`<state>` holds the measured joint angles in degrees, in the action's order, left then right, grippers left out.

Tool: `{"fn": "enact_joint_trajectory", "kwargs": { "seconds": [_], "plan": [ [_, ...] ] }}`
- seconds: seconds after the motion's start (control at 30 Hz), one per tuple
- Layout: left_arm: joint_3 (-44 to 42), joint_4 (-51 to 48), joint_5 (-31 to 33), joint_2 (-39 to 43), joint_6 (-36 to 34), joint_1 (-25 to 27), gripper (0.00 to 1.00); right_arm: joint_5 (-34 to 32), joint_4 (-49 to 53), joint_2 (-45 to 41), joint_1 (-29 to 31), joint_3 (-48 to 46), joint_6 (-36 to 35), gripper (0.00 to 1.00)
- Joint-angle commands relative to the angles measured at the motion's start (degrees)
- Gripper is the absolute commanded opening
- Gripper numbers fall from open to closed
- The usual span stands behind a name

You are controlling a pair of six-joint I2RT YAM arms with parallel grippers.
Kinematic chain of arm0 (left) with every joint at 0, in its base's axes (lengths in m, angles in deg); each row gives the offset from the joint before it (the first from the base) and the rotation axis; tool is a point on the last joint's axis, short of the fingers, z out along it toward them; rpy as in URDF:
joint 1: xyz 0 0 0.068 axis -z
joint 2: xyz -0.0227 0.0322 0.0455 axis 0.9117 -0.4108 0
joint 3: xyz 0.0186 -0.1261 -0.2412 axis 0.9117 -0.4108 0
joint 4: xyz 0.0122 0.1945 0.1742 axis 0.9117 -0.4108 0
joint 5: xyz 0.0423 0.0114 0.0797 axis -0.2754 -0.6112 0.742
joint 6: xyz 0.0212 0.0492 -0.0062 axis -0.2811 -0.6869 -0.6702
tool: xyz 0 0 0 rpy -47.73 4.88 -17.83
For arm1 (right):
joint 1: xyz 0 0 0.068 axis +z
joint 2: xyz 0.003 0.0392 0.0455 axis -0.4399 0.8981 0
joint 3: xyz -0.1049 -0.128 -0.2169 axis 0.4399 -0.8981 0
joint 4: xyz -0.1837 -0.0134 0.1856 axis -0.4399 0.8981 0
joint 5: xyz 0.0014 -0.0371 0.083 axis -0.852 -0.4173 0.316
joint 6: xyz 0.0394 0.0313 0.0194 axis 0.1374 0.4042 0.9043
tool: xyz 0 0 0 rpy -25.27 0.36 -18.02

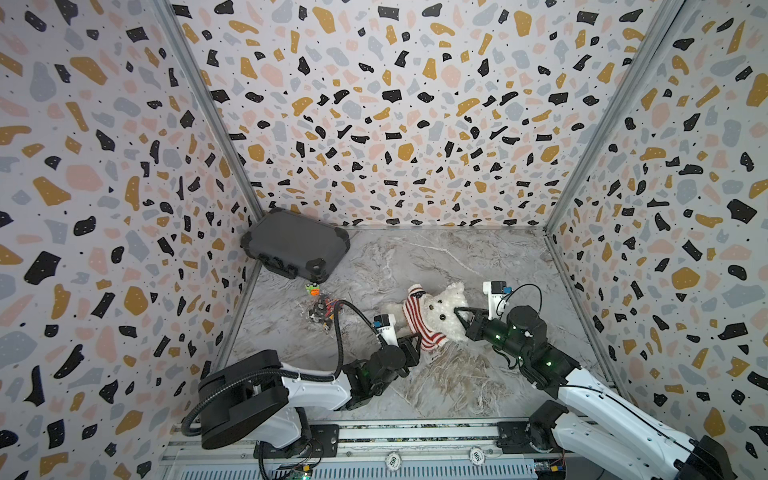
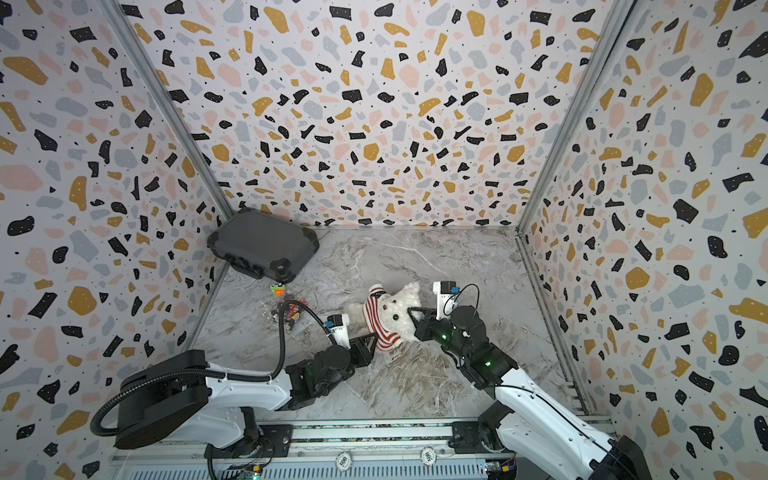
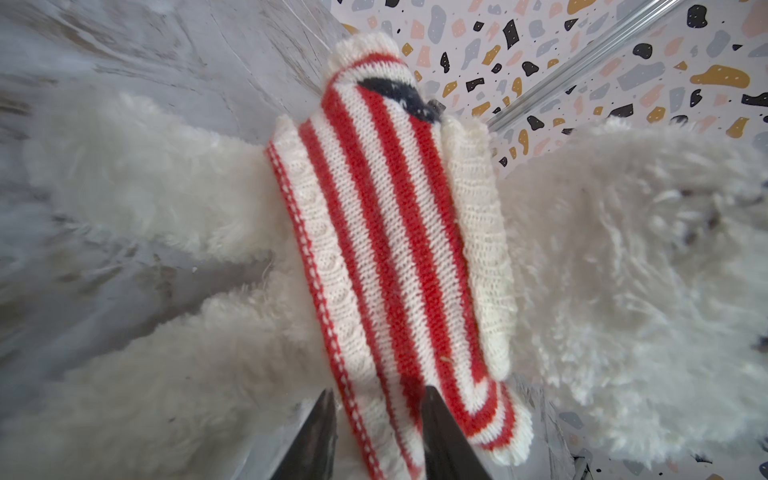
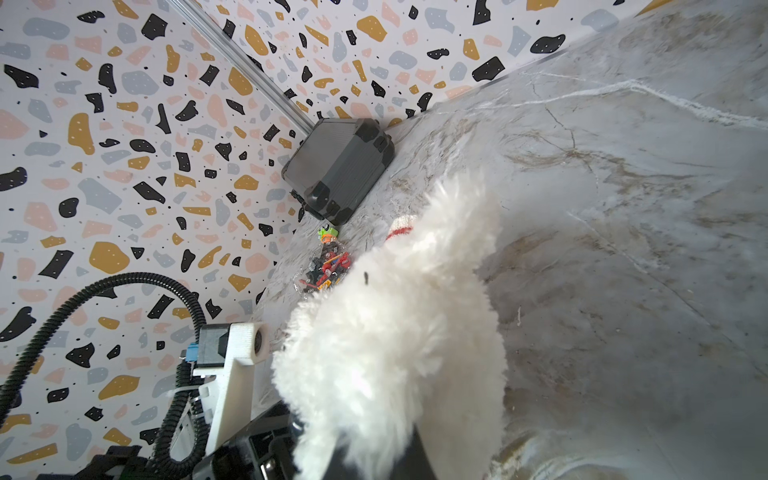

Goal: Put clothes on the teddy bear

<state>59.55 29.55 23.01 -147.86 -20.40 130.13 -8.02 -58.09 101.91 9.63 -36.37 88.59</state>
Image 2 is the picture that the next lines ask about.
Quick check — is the dark grey hard case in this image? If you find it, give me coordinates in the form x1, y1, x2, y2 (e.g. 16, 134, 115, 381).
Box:
207, 207, 320, 284

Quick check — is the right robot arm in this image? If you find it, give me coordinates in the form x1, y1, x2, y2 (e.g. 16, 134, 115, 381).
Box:
408, 306, 651, 479

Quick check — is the clear bag of small toys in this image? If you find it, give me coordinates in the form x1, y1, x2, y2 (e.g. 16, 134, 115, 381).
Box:
270, 283, 307, 331

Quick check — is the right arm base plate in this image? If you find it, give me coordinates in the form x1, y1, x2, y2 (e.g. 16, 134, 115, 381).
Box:
448, 401, 533, 457

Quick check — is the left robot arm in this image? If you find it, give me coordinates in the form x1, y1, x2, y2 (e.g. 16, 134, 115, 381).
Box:
115, 333, 378, 450

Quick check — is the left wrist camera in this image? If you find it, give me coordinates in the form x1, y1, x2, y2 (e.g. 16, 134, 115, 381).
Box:
325, 313, 350, 350

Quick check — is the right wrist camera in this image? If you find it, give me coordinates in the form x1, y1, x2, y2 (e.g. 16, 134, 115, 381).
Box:
433, 280, 460, 320

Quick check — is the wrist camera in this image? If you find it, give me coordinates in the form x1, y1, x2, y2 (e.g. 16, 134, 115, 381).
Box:
325, 313, 350, 350
433, 280, 460, 320

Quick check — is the black corrugated cable hose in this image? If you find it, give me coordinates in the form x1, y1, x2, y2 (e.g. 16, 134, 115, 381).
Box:
89, 298, 334, 438

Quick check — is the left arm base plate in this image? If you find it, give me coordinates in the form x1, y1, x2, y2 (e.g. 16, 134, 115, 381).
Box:
204, 424, 294, 460

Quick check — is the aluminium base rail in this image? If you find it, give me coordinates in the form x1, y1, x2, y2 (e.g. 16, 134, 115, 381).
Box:
107, 416, 631, 480

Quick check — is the red white striped sweater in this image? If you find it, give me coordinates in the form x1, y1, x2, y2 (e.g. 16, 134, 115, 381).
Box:
363, 284, 402, 352

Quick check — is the white teddy bear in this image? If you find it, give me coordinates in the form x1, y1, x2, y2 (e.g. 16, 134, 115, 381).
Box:
343, 282, 421, 352

